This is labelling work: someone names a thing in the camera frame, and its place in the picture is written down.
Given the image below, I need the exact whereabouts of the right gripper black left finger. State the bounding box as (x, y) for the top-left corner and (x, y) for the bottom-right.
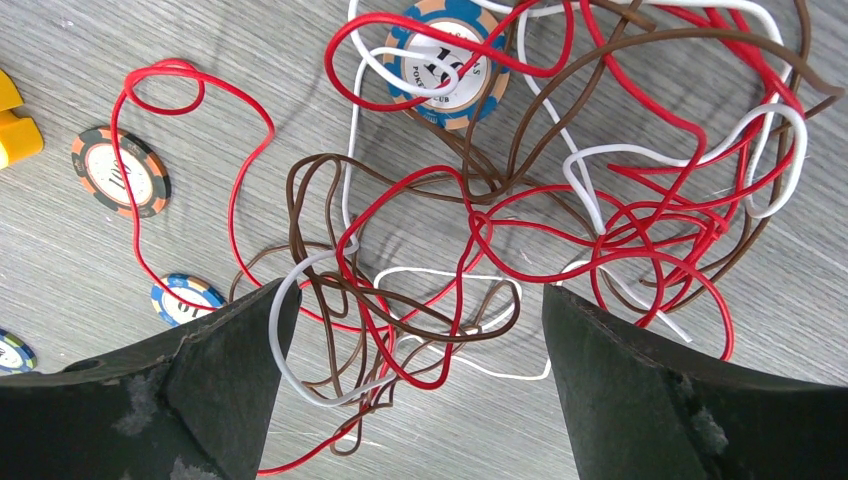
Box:
(1, 284), (281, 479)

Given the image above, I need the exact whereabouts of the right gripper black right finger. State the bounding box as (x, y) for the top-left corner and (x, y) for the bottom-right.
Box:
(542, 285), (847, 479)

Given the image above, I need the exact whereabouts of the red wire bundle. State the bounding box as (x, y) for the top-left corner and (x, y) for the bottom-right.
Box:
(109, 0), (806, 477)

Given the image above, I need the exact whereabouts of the dark chip middle right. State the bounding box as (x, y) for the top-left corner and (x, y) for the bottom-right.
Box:
(150, 273), (226, 327)

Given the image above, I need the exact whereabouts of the dark chip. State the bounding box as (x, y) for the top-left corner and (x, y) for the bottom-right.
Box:
(150, 273), (226, 327)
(383, 0), (510, 130)

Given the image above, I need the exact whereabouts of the dark chip lowest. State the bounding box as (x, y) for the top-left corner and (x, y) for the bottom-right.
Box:
(1, 329), (38, 374)

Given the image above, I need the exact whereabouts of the dark chip upper right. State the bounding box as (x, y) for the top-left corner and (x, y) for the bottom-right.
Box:
(383, 0), (510, 130)

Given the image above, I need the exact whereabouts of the yellow triangular plastic frame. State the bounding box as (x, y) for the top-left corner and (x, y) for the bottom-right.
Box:
(1, 71), (44, 169)

